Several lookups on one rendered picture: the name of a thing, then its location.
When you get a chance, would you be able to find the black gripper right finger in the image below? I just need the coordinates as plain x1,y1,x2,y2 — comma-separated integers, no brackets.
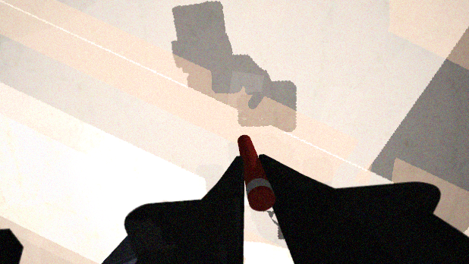
259,154,441,264

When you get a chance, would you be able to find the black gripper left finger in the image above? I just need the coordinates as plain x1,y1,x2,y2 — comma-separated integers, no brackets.
124,156,244,264

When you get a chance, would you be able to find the dark red peg with grey band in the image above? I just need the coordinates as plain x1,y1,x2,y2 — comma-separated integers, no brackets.
238,135,275,212

